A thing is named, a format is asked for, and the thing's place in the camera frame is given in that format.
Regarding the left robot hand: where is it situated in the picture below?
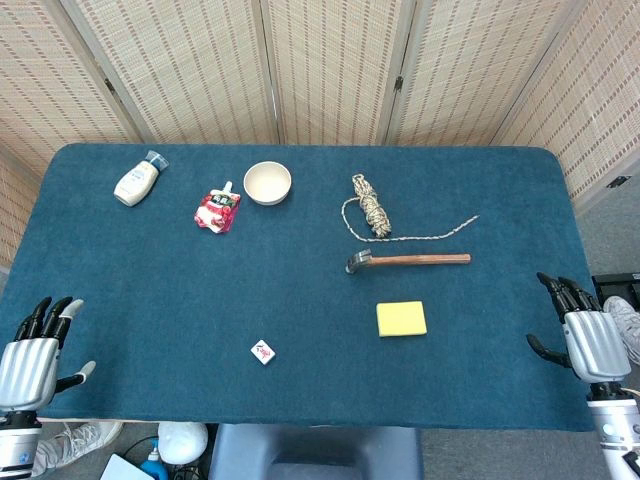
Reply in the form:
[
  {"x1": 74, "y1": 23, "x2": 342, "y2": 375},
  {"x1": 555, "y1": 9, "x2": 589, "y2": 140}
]
[{"x1": 0, "y1": 296, "x2": 97, "y2": 414}]

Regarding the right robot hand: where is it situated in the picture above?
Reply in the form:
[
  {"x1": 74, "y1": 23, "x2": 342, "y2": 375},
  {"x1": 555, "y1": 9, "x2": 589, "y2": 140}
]
[{"x1": 525, "y1": 272, "x2": 634, "y2": 401}]

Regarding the wooden handle claw hammer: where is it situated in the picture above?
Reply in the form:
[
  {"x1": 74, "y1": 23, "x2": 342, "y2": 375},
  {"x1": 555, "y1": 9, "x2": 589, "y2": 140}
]
[{"x1": 344, "y1": 248, "x2": 472, "y2": 275}]

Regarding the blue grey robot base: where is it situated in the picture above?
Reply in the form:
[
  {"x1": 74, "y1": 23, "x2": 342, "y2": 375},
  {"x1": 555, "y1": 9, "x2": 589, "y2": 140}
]
[{"x1": 208, "y1": 423, "x2": 425, "y2": 480}]

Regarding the yellow sponge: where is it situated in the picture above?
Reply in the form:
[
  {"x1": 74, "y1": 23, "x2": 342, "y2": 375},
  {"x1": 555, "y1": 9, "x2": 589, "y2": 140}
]
[{"x1": 375, "y1": 300, "x2": 429, "y2": 338}]

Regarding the white sneaker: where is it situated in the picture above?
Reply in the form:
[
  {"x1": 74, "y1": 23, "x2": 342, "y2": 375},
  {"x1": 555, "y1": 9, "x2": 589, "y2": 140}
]
[
  {"x1": 602, "y1": 295, "x2": 640, "y2": 366},
  {"x1": 30, "y1": 420, "x2": 124, "y2": 477}
]

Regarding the black box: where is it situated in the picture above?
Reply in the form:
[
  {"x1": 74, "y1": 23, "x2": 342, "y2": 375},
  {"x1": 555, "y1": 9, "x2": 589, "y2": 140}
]
[{"x1": 592, "y1": 272, "x2": 640, "y2": 311}]

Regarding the white flat sheet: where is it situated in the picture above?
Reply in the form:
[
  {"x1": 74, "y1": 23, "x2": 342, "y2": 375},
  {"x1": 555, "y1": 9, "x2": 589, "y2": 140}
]
[{"x1": 99, "y1": 453, "x2": 156, "y2": 480}]

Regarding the woven bamboo screen panel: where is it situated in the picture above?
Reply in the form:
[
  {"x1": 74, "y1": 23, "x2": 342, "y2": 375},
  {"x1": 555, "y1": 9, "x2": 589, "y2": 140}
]
[
  {"x1": 259, "y1": 0, "x2": 416, "y2": 146},
  {"x1": 377, "y1": 0, "x2": 586, "y2": 147},
  {"x1": 59, "y1": 0, "x2": 281, "y2": 146},
  {"x1": 0, "y1": 144, "x2": 44, "y2": 271},
  {"x1": 492, "y1": 0, "x2": 640, "y2": 216},
  {"x1": 0, "y1": 0, "x2": 146, "y2": 176}
]

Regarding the blue spray bottle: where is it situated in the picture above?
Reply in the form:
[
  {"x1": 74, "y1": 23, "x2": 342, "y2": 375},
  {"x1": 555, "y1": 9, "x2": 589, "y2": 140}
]
[{"x1": 139, "y1": 442, "x2": 170, "y2": 480}]

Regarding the white round dome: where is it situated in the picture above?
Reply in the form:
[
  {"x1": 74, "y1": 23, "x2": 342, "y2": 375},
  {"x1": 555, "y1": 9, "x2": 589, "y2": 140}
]
[{"x1": 157, "y1": 421, "x2": 209, "y2": 465}]

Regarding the blue table cloth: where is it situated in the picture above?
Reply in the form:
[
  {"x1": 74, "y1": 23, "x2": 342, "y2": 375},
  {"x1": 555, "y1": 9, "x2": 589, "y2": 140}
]
[{"x1": 0, "y1": 143, "x2": 609, "y2": 432}]

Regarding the cream lotion bottle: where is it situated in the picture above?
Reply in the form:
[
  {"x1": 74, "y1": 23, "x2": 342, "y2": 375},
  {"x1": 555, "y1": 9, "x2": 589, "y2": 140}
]
[{"x1": 113, "y1": 149, "x2": 170, "y2": 208}]

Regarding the white mahjong tile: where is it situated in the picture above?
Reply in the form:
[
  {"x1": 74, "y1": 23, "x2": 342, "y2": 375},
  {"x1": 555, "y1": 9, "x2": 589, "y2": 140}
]
[{"x1": 249, "y1": 339, "x2": 277, "y2": 366}]

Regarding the red drink pouch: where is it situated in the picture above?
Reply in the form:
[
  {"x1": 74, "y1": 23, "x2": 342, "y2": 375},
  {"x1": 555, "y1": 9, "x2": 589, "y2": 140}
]
[{"x1": 193, "y1": 180, "x2": 242, "y2": 235}]

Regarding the beige bowl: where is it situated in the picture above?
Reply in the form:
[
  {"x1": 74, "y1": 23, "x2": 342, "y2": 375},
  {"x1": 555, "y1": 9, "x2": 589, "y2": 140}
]
[{"x1": 242, "y1": 160, "x2": 293, "y2": 207}]

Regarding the black floor cable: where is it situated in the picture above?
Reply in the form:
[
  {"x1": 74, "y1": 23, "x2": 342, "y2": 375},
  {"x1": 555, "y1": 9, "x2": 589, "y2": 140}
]
[{"x1": 122, "y1": 434, "x2": 161, "y2": 459}]

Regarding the coiled speckled rope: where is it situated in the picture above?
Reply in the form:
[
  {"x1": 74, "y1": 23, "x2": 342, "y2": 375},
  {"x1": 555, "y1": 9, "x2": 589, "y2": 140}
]
[{"x1": 341, "y1": 173, "x2": 481, "y2": 244}]

